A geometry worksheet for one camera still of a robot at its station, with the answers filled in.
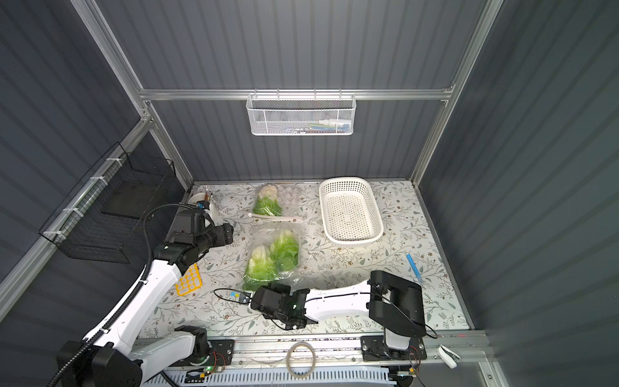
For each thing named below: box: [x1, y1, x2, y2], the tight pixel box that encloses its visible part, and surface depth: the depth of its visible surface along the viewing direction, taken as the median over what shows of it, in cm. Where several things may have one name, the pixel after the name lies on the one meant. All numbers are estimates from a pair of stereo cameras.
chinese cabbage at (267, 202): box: [252, 184, 283, 217], surface depth 104 cm
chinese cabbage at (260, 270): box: [242, 245, 279, 292], surface depth 84 cm
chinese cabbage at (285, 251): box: [270, 229, 300, 272], surface depth 89 cm
